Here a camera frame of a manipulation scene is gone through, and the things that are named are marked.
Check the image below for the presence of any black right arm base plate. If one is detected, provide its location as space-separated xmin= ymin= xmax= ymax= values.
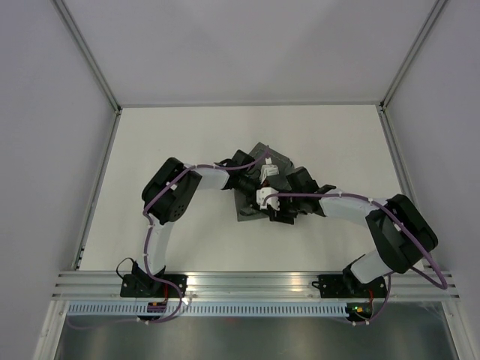
xmin=312 ymin=274 xmax=387 ymax=299

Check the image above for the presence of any aluminium frame post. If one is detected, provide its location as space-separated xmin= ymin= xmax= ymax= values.
xmin=379 ymin=0 xmax=449 ymax=112
xmin=50 ymin=0 xmax=122 ymax=114

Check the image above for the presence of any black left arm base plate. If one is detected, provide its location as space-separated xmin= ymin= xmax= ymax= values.
xmin=120 ymin=274 xmax=188 ymax=299

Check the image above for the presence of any white slotted cable duct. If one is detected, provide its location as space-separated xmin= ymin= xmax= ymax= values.
xmin=67 ymin=301 xmax=349 ymax=317

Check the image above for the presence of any aluminium frame post right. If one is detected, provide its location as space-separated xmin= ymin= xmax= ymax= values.
xmin=379 ymin=0 xmax=449 ymax=112

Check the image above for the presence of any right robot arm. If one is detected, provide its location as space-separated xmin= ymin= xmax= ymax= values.
xmin=256 ymin=167 xmax=438 ymax=296

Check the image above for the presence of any grey cloth napkin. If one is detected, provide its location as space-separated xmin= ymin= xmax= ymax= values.
xmin=234 ymin=149 xmax=294 ymax=222

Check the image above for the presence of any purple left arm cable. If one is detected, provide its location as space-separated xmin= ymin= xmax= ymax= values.
xmin=67 ymin=145 xmax=271 ymax=331

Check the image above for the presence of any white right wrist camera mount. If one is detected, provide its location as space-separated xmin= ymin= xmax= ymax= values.
xmin=256 ymin=187 xmax=280 ymax=211

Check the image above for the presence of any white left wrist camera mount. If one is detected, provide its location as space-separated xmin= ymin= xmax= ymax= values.
xmin=260 ymin=157 xmax=279 ymax=183

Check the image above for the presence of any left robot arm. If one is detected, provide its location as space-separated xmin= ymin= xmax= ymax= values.
xmin=122 ymin=150 xmax=269 ymax=297

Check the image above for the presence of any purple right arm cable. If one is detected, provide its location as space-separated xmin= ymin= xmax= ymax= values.
xmin=261 ymin=193 xmax=448 ymax=327

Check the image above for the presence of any aluminium frame post left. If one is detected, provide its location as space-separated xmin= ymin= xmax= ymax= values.
xmin=50 ymin=0 xmax=122 ymax=114

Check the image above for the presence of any aluminium mounting rail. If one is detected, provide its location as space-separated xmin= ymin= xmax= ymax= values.
xmin=50 ymin=271 xmax=460 ymax=302

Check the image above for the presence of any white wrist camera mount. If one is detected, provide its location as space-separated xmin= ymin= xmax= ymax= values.
xmin=256 ymin=187 xmax=280 ymax=211
xmin=260 ymin=157 xmax=279 ymax=183

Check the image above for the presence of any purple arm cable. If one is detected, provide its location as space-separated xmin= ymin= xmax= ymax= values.
xmin=67 ymin=145 xmax=271 ymax=331
xmin=261 ymin=193 xmax=448 ymax=327

